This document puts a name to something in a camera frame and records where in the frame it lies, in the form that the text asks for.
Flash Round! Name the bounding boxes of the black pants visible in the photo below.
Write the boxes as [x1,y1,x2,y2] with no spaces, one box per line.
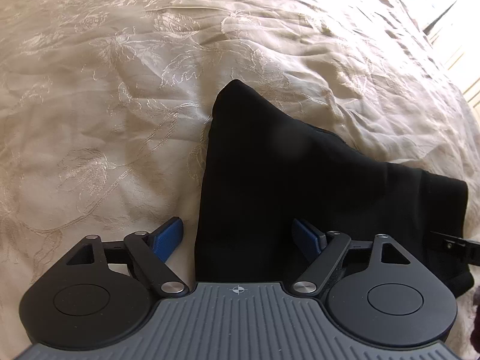
[194,80,473,296]

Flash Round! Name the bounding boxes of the beige embroidered bedspread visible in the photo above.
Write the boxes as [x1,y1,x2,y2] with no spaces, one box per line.
[1,0,479,359]

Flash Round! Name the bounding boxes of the cream white wardrobe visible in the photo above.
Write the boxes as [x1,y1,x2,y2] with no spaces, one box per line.
[430,26,479,114]

